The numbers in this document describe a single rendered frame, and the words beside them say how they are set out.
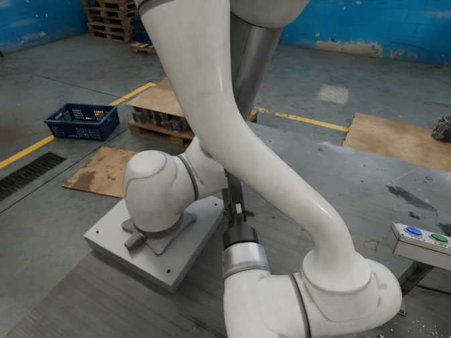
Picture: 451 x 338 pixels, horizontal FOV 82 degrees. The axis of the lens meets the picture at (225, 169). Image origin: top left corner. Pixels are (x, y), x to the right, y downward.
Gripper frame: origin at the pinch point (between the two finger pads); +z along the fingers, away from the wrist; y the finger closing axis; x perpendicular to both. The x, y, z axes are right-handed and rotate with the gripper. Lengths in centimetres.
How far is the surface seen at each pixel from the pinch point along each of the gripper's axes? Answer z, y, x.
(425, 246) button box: -24.2, 1.1, 39.3
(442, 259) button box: -27, 3, 42
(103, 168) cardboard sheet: 132, 126, -95
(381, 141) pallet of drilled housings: 121, 112, 169
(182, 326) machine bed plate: -26.4, 28.0, -15.2
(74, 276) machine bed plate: -8, 30, -47
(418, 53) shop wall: 362, 143, 396
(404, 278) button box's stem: -26, 16, 42
